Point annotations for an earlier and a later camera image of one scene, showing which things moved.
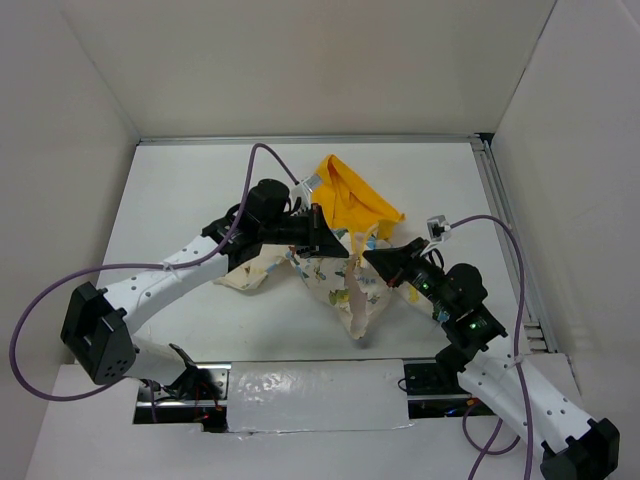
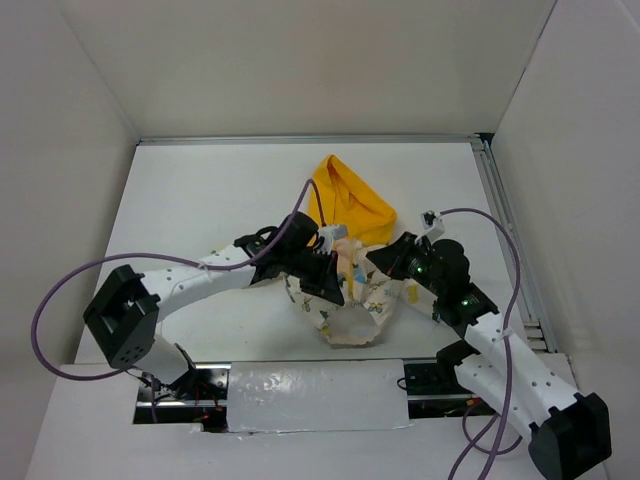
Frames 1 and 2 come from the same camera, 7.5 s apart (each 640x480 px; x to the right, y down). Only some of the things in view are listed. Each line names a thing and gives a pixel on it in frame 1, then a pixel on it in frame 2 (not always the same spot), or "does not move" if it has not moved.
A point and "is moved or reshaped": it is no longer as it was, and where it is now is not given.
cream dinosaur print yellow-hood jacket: x=354 y=288 is moved or reshaped
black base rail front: x=199 y=393 does not move
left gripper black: x=319 y=239 -> x=325 y=285
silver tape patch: x=317 y=395 does not move
